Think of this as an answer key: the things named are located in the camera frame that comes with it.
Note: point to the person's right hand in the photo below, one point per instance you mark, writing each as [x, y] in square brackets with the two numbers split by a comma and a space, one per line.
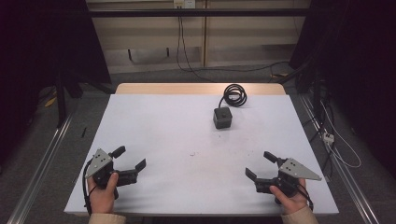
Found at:
[291, 201]

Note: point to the white wall socket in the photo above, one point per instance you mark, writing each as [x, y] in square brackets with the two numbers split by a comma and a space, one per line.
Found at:
[184, 3]

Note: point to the person's left hand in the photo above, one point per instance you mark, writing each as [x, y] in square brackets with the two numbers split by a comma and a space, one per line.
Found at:
[102, 196]

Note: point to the black cube device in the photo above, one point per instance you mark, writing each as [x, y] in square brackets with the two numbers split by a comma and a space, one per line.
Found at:
[222, 118]

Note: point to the yellow floor tape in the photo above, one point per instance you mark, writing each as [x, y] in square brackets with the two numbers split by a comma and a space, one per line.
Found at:
[51, 101]

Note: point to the white power strip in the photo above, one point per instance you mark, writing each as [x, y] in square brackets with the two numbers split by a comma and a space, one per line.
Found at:
[328, 137]

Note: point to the black metal stand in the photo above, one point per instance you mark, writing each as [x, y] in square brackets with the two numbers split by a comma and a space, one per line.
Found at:
[61, 99]

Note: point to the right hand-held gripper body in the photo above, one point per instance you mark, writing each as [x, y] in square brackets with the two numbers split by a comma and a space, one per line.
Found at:
[294, 169]

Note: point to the white table sheet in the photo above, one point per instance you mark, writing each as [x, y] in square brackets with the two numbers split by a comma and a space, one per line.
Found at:
[174, 133]

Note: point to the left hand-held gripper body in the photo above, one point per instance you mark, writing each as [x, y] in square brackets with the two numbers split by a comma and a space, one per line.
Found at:
[99, 162]

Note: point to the aluminium rail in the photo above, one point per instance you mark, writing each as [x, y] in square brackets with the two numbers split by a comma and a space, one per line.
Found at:
[345, 177]
[40, 169]

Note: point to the dark curtain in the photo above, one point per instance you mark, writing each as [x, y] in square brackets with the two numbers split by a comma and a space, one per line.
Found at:
[37, 56]
[358, 62]

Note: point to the black horizontal bar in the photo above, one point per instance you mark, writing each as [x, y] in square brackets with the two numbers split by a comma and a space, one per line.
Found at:
[199, 12]

